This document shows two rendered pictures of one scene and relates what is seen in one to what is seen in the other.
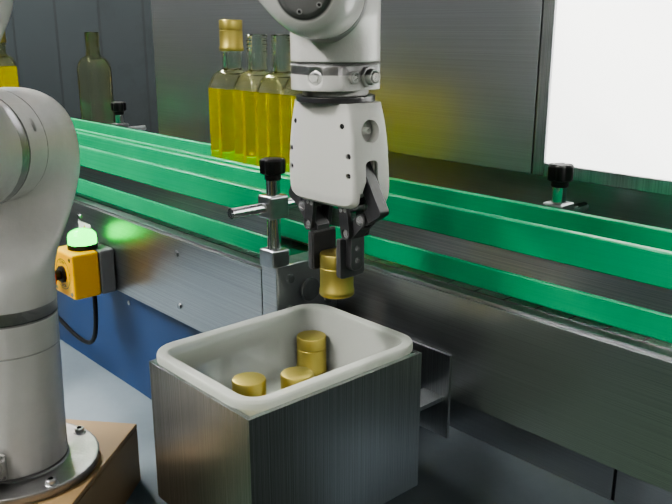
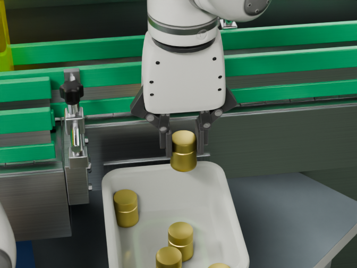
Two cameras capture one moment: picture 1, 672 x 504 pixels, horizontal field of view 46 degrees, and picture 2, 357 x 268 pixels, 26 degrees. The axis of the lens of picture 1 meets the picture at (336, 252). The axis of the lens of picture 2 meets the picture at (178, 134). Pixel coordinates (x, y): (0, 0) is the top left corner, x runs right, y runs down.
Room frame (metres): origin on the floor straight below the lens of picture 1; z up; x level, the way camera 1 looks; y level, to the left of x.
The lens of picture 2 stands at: (0.32, 0.66, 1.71)
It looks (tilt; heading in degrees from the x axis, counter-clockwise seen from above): 37 degrees down; 304
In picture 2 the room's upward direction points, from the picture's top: straight up
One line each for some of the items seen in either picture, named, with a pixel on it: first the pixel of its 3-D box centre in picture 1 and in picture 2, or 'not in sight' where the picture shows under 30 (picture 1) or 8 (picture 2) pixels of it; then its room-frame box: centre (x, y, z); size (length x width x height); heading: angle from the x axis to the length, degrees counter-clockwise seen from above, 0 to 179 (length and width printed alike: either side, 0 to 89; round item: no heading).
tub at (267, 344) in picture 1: (287, 383); (171, 240); (0.75, 0.05, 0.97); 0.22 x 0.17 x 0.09; 132
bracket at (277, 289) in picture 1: (301, 285); (78, 164); (0.91, 0.04, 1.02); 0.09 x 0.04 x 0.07; 132
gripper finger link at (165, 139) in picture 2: (314, 232); (158, 131); (0.79, 0.02, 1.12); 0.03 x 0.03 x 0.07; 42
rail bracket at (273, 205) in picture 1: (289, 209); (74, 115); (0.90, 0.05, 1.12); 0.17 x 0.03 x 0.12; 132
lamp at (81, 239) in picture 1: (82, 238); not in sight; (1.18, 0.39, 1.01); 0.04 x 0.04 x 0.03
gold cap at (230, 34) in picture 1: (231, 35); not in sight; (1.20, 0.15, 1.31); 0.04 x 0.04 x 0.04
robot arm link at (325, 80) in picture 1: (336, 78); (185, 21); (0.76, 0.00, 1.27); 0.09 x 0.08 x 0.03; 42
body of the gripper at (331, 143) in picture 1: (335, 144); (183, 67); (0.76, 0.00, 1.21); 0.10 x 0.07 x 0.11; 42
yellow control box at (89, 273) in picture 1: (83, 270); not in sight; (1.18, 0.39, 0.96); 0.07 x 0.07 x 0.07; 42
